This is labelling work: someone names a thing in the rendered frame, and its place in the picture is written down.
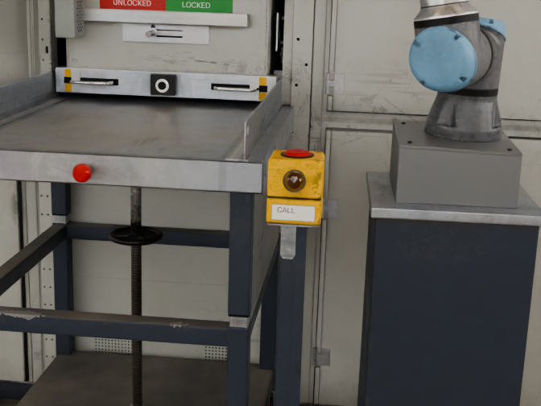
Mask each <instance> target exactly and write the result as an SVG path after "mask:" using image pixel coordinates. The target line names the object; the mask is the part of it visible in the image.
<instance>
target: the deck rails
mask: <svg viewBox="0 0 541 406"><path fill-rule="evenodd" d="M72 97H74V96H73V95H62V92H56V70H54V71H51V72H46V73H44V74H41V75H38V76H35V77H30V78H27V79H24V80H21V81H16V82H14V83H10V84H8V85H3V86H0V127H1V126H5V125H7V124H9V123H12V122H15V121H17V120H19V119H21V118H25V117H26V116H29V115H31V114H34V113H36V112H39V111H41V110H44V109H47V108H48V107H51V106H53V105H56V104H58V103H61V102H64V101H66V100H68V99H70V98H72ZM281 98H282V78H281V79H280V80H279V81H278V82H277V84H276V85H275V86H274V87H273V89H272V90H271V91H270V92H269V93H268V94H267V95H266V96H265V97H264V99H263V100H262V101H261V102H260V104H259V105H258V106H257V107H256V109H255V110H254V111H253V112H252V114H251V115H250V116H249V117H248V118H247V119H246V120H245V125H244V135H243V136H242V137H241V138H240V140H239V141H238V142H237V144H236V145H235V146H234V148H233V149H232V151H231V152H230V153H229V154H228V155H227V156H226V158H225V160H228V161H243V162H248V161H249V159H250V157H251V156H252V155H253V154H254V151H255V150H256V148H257V147H258V145H259V144H260V142H261V141H262V139H263V137H264V136H265V134H266V132H267V131H268V130H269V128H270V127H271V124H272V123H273V121H274V120H275V119H276V117H277V115H278V114H279V112H280V110H281V109H282V108H283V105H281Z"/></svg>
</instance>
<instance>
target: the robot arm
mask: <svg viewBox="0 0 541 406"><path fill-rule="evenodd" d="M420 8H421V9H420V12H419V13H418V14H417V16H416V17H415V18H414V29H415V39H414V41H413V43H412V45H411V48H410V52H409V64H410V67H411V71H412V73H413V75H414V76H415V78H416V80H417V81H418V82H419V83H420V84H421V85H423V86H424V87H426V88H428V89H430V90H433V91H436V92H437V95H436V99H435V101H434V102H433V104H432V107H431V109H430V111H429V113H428V116H427V118H426V121H425V127H424V131H425V132H426V133H427V134H429V135H432V136H435V137H438V138H442V139H450V140H455V141H462V142H472V143H488V142H494V141H498V140H500V139H501V137H502V121H501V117H500V113H499V108H498V87H499V81H500V75H501V69H502V57H503V52H504V45H505V42H506V25H505V24H504V22H503V21H500V20H496V19H488V18H482V17H479V12H478V10H477V9H476V8H474V7H473V6H472V5H471V4H470V3H469V0H420Z"/></svg>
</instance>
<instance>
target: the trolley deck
mask: <svg viewBox="0 0 541 406"><path fill-rule="evenodd" d="M256 107H257V106H249V105H231V104H213V103H195V102H178V101H144V100H126V99H108V98H91V97H72V98H70V99H68V100H66V101H62V102H61V103H58V104H56V105H53V106H51V107H48V108H47V109H44V110H41V111H39V112H36V113H34V114H31V115H29V116H26V117H25V118H21V119H19V120H17V121H15V122H12V123H9V124H7V125H5V126H1V127H0V180H19V181H34V182H48V183H63V184H91V185H107V186H122V187H136V188H151V189H179V190H194V191H210V192H224V193H253V194H263V192H264V190H265V188H266V186H267V173H268V160H269V158H270V157H271V155H272V153H273V151H275V150H284V148H285V146H286V144H287V141H288V139H289V138H290V136H291V132H292V131H293V123H294V106H292V107H283V108H282V109H281V110H280V112H279V114H278V115H277V117H276V119H275V120H274V121H273V123H272V124H271V126H270V128H269V130H268V131H267V132H266V134H265V136H264V137H263V139H262V141H261V142H260V144H259V145H258V147H257V148H256V150H255V151H254V154H253V155H252V156H251V157H250V159H249V161H248V162H243V161H228V160H225V158H226V156H227V155H228V154H229V153H230V152H231V151H232V149H233V148H234V146H235V145H236V144H237V142H238V141H239V140H240V138H241V137H242V136H243V135H244V125H245V120H246V119H247V118H248V117H249V116H250V115H251V114H252V112H253V111H254V110H255V109H256ZM78 164H88V165H89V166H90V167H91V169H92V176H91V178H90V179H89V180H87V181H86V182H84V183H80V182H77V181H76V180H74V178H73V177H72V170H73V168H74V167H75V166H77V165H78Z"/></svg>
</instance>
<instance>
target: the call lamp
mask: <svg viewBox="0 0 541 406"><path fill-rule="evenodd" d="M305 184H306V177H305V175H304V174H303V173H302V172H301V171H299V170H296V169H293V170H290V171H288V172H286V173H285V175H284V177H283V185H284V187H285V189H286V190H288V191H290V192H293V193H297V192H299V191H301V190H302V189H303V188H304V186H305Z"/></svg>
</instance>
